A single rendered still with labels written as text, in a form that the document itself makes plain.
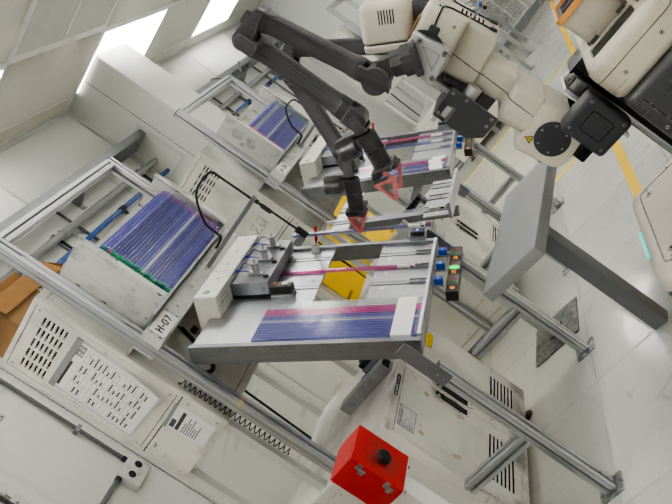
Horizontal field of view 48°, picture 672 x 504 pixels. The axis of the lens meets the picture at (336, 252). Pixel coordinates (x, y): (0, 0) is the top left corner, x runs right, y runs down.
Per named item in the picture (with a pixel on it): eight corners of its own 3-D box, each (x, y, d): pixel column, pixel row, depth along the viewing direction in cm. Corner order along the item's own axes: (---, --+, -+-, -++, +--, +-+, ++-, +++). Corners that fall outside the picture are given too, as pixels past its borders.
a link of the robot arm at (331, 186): (350, 160, 252) (357, 156, 260) (318, 163, 256) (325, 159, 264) (355, 195, 255) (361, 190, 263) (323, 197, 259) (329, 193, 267)
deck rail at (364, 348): (423, 354, 215) (420, 336, 213) (422, 358, 213) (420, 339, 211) (194, 361, 232) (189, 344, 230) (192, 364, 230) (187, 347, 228)
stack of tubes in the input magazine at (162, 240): (222, 227, 284) (162, 186, 281) (170, 291, 239) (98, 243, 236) (206, 250, 290) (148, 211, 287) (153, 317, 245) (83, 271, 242)
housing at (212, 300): (265, 267, 290) (258, 234, 284) (225, 334, 247) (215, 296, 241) (246, 268, 292) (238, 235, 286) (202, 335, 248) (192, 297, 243)
